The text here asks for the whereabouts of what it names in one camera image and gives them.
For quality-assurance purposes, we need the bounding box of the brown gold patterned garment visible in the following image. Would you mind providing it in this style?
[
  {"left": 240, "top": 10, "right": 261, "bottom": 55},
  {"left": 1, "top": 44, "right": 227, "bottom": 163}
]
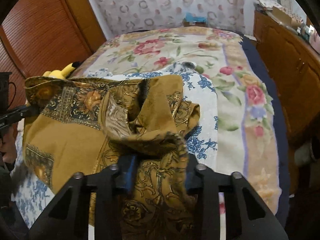
[{"left": 105, "top": 75, "right": 200, "bottom": 239}]

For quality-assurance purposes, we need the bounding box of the brown sunflower patterned garment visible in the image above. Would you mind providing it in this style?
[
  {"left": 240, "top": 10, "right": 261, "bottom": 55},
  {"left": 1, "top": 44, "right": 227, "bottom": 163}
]
[{"left": 23, "top": 76, "right": 145, "bottom": 193}]

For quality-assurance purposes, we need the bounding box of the left hand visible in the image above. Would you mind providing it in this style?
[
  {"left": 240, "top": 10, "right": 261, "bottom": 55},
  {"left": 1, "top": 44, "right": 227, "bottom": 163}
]
[{"left": 1, "top": 126, "right": 17, "bottom": 164}]

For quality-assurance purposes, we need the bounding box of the blue floral white blanket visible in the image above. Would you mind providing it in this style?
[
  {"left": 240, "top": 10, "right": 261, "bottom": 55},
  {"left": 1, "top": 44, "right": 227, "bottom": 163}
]
[{"left": 17, "top": 62, "right": 216, "bottom": 235}]

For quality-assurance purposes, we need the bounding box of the dark blue mattress sheet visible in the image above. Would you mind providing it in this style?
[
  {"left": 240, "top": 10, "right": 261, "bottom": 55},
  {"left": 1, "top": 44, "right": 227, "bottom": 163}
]
[{"left": 238, "top": 33, "right": 291, "bottom": 228}]

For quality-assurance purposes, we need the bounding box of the yellow plush toy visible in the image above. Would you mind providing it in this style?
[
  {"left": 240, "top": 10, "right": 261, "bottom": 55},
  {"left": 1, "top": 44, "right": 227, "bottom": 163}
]
[{"left": 43, "top": 61, "right": 81, "bottom": 80}]

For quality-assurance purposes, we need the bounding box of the pink floral bed cover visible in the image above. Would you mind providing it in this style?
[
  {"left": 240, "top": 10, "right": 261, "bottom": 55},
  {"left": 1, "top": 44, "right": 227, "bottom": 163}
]
[{"left": 74, "top": 27, "right": 283, "bottom": 212}]

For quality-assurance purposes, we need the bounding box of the brown louvered wardrobe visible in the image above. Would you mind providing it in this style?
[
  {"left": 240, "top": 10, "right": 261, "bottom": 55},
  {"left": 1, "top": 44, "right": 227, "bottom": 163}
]
[{"left": 1, "top": 0, "right": 106, "bottom": 107}]

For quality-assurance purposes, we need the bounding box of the long wooden sideboard cabinet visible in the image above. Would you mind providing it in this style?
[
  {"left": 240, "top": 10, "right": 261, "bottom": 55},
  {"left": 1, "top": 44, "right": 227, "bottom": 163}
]
[{"left": 253, "top": 11, "right": 319, "bottom": 140}]

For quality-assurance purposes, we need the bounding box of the blue tissue box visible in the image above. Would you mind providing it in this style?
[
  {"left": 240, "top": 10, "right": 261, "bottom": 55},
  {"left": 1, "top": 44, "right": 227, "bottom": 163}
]
[{"left": 182, "top": 12, "right": 208, "bottom": 27}]

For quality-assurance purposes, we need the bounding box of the cardboard box on sideboard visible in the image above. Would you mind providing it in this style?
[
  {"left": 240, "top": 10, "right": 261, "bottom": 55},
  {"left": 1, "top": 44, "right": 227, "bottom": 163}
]
[{"left": 272, "top": 7, "right": 303, "bottom": 29}]

